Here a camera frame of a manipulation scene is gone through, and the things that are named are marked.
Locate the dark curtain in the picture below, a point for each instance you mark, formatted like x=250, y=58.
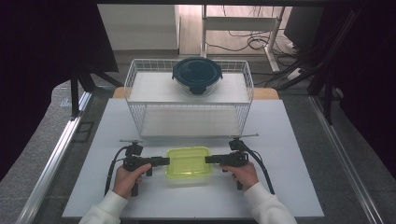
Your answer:
x=373, y=77
x=37, y=62

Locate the person's right hand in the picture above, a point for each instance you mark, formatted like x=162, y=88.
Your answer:
x=246, y=175

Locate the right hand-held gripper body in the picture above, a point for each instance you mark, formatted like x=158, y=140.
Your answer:
x=236, y=158

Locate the wooden table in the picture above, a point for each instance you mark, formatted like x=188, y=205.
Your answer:
x=267, y=93

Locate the green lidded plastic container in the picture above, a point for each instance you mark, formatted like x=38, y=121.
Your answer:
x=188, y=163

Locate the white cabinet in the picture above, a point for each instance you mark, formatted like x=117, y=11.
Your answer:
x=140, y=28

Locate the round container with blue lid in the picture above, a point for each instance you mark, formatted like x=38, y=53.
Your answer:
x=196, y=73

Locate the black metal stand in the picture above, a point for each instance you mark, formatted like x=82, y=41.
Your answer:
x=74, y=93
x=327, y=93

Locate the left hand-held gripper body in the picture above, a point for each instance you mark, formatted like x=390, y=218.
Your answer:
x=134, y=162

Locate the person's left hand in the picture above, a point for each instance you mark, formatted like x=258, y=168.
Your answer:
x=126, y=182

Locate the aluminium rail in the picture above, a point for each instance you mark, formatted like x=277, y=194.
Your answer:
x=345, y=165
x=53, y=165

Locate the white desk frame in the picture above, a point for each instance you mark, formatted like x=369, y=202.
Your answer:
x=239, y=23

